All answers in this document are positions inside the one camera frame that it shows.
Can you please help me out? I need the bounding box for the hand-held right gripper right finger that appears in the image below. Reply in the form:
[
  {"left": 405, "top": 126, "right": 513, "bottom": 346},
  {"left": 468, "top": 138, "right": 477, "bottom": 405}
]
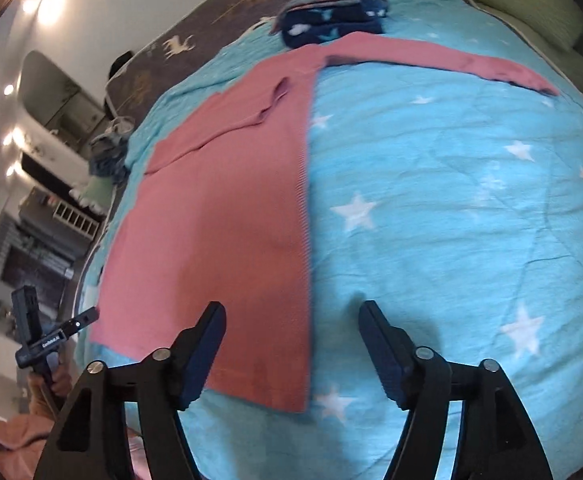
[{"left": 359, "top": 300, "right": 555, "bottom": 480}]

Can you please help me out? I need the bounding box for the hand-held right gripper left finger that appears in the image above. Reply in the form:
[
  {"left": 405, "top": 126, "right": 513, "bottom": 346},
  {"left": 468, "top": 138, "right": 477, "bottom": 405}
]
[{"left": 32, "top": 301, "right": 228, "bottom": 480}]

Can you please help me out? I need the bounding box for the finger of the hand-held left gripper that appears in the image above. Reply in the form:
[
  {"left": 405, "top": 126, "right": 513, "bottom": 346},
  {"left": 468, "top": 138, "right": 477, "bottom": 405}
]
[{"left": 64, "top": 309, "right": 101, "bottom": 344}]

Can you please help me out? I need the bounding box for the pink knit sweater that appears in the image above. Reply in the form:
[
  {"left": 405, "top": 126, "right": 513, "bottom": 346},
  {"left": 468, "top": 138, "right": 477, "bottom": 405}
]
[{"left": 90, "top": 31, "right": 562, "bottom": 413}]

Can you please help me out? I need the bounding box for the blue grey clothes bundle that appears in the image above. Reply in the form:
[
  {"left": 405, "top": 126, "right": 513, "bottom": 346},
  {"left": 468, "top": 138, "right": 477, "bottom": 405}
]
[{"left": 88, "top": 117, "right": 134, "bottom": 181}]

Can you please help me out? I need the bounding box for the person's left hand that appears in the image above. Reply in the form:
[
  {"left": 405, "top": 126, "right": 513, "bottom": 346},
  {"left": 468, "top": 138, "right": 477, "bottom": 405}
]
[{"left": 28, "top": 355, "right": 75, "bottom": 414}]

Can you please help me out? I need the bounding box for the dark shelving unit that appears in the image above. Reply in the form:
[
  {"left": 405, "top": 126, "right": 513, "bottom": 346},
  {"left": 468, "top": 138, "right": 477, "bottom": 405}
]
[{"left": 1, "top": 210, "right": 78, "bottom": 301}]

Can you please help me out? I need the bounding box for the white cubby shelf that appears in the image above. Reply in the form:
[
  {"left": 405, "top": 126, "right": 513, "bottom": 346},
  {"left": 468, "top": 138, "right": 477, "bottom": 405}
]
[{"left": 51, "top": 200, "right": 99, "bottom": 241}]

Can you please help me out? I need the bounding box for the turquoise star print blanket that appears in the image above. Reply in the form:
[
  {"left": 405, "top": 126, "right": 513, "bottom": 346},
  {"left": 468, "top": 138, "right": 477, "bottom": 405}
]
[{"left": 74, "top": 0, "right": 583, "bottom": 480}]

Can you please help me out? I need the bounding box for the black chair back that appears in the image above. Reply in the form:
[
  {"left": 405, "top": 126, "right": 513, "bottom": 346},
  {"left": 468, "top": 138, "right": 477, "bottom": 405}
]
[{"left": 110, "top": 51, "right": 136, "bottom": 78}]

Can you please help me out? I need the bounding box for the grey deer print bedspread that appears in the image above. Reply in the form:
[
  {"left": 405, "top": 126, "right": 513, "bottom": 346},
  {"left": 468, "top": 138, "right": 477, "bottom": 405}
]
[{"left": 105, "top": 0, "right": 472, "bottom": 126}]

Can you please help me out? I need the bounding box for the folded navy print garment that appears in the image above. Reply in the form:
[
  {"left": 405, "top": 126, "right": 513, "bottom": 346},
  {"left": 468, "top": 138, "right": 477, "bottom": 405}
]
[{"left": 281, "top": 0, "right": 389, "bottom": 51}]

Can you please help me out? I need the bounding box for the green striped pillow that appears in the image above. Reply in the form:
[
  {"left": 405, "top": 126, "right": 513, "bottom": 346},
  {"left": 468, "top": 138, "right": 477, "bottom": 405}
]
[{"left": 474, "top": 0, "right": 583, "bottom": 51}]

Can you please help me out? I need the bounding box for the arched wall niche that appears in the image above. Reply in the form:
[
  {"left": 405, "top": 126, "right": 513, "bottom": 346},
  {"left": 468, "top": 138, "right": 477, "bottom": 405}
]
[{"left": 21, "top": 50, "right": 107, "bottom": 146}]

